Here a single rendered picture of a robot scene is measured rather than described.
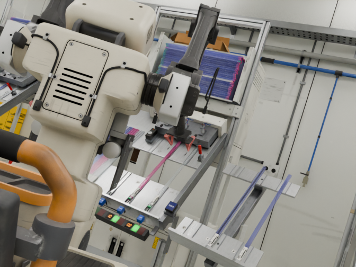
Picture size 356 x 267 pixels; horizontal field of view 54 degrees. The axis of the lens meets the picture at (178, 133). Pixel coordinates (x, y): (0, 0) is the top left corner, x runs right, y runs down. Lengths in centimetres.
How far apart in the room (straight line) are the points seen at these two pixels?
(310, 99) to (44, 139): 289
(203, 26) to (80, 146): 59
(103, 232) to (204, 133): 80
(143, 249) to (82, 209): 114
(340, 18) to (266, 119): 116
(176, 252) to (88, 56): 129
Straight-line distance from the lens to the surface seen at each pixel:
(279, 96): 351
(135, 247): 200
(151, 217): 159
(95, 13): 92
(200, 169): 178
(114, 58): 83
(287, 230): 341
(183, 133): 164
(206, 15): 126
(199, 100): 208
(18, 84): 276
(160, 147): 194
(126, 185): 175
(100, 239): 212
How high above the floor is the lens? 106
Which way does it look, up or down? 2 degrees up
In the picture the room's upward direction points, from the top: 18 degrees clockwise
